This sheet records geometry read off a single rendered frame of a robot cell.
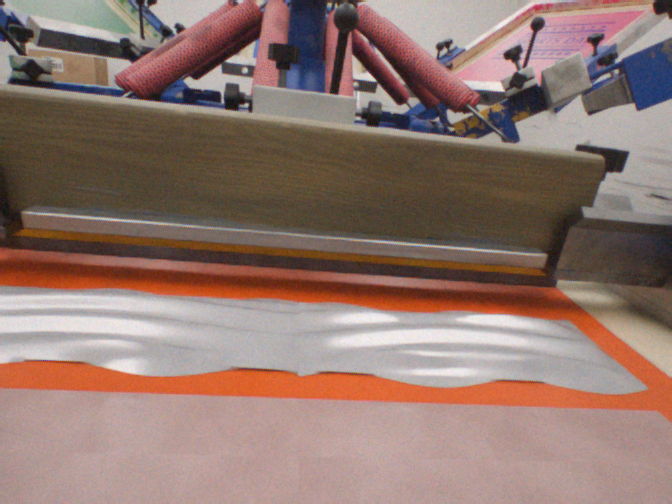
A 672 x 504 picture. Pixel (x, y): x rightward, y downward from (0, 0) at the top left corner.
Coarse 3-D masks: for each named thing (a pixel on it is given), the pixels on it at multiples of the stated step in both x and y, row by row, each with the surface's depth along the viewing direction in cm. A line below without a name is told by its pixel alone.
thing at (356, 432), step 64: (576, 320) 28; (320, 384) 19; (384, 384) 19; (512, 384) 20; (320, 448) 15; (384, 448) 16; (448, 448) 16; (512, 448) 16; (576, 448) 17; (640, 448) 17
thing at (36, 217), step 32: (32, 224) 24; (64, 224) 24; (96, 224) 24; (128, 224) 24; (160, 224) 24; (192, 224) 25; (224, 224) 25; (256, 224) 26; (384, 256) 26; (416, 256) 27; (448, 256) 27; (480, 256) 27; (512, 256) 27; (544, 256) 27
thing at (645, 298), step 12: (612, 288) 34; (624, 288) 32; (636, 288) 31; (648, 288) 30; (660, 288) 29; (636, 300) 31; (648, 300) 30; (660, 300) 29; (648, 312) 30; (660, 312) 29
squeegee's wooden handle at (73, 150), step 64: (0, 128) 23; (64, 128) 23; (128, 128) 23; (192, 128) 24; (256, 128) 24; (320, 128) 25; (384, 128) 27; (64, 192) 24; (128, 192) 25; (192, 192) 25; (256, 192) 25; (320, 192) 26; (384, 192) 26; (448, 192) 27; (512, 192) 27; (576, 192) 27
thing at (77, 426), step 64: (0, 256) 27; (64, 256) 28; (0, 384) 16; (64, 384) 17; (128, 384) 17; (192, 384) 18; (256, 384) 18; (0, 448) 14; (64, 448) 14; (128, 448) 14; (192, 448) 15; (256, 448) 15
